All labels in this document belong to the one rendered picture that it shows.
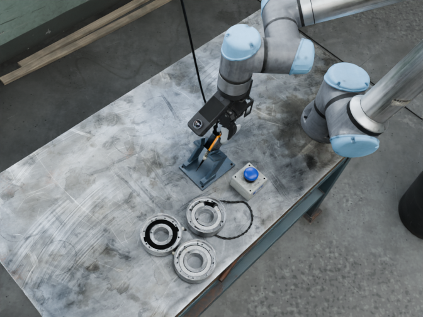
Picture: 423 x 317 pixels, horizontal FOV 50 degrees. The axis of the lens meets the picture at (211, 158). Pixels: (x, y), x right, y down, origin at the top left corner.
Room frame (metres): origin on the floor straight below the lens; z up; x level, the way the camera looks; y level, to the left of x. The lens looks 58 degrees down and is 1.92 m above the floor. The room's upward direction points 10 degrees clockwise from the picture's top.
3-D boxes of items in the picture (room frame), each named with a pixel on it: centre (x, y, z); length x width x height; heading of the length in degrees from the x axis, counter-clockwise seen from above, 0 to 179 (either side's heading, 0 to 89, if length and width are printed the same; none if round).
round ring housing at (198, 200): (0.51, -0.01, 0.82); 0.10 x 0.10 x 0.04
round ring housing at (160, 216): (0.44, 0.09, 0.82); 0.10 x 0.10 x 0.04
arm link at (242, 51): (0.71, -0.02, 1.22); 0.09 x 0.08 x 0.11; 100
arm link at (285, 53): (0.74, -0.12, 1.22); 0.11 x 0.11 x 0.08; 10
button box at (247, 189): (0.64, -0.12, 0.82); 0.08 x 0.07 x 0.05; 143
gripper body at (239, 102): (0.71, -0.02, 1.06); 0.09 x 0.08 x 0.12; 142
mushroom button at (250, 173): (0.63, -0.11, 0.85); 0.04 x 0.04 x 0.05
